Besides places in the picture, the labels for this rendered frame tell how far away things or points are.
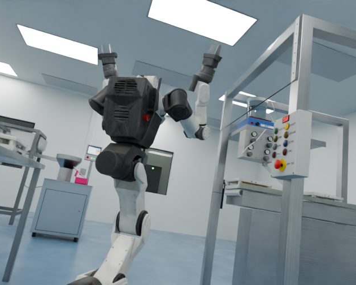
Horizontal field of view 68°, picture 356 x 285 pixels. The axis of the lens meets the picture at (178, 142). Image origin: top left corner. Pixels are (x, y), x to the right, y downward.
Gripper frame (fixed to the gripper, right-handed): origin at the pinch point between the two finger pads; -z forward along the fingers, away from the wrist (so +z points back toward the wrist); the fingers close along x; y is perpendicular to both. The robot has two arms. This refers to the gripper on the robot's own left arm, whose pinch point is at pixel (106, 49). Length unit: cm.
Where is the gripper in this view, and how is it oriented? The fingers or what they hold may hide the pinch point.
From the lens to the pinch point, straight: 186.8
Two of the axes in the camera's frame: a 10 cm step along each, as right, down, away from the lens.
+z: 1.8, 9.8, 0.1
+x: 9.5, -1.7, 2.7
